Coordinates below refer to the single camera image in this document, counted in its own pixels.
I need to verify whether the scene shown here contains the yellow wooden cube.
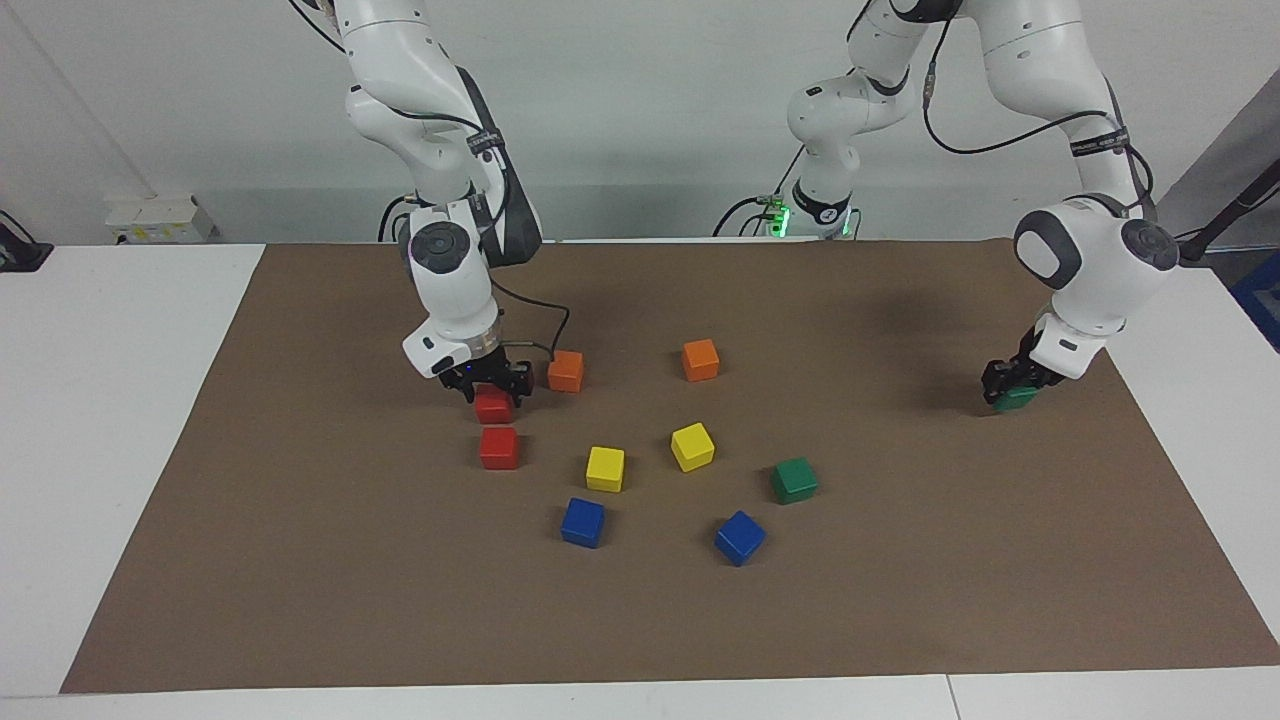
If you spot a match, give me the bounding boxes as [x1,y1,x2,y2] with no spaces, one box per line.
[585,446,627,494]
[670,422,717,473]

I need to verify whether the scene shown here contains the blue wooden cube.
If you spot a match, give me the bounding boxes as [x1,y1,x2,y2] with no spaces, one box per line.
[714,510,768,568]
[560,497,607,550]

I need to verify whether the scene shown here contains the brown paper table mat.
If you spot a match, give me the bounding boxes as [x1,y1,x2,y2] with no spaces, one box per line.
[60,238,1280,695]

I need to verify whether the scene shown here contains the blue plastic crate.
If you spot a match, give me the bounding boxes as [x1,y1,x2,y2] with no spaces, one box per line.
[1230,250,1280,353]

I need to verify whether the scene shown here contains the black stand pole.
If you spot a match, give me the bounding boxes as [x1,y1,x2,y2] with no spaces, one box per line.
[1172,158,1280,265]

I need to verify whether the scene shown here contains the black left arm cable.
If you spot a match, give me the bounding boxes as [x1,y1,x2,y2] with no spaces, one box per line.
[845,0,1156,216]

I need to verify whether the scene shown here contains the black left arm base cables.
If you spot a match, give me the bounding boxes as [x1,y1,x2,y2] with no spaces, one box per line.
[712,145,806,238]

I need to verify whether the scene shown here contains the white wall socket box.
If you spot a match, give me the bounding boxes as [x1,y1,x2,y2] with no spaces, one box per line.
[105,194,217,245]

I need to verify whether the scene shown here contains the black device with cable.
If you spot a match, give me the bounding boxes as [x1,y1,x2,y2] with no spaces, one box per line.
[0,210,54,273]

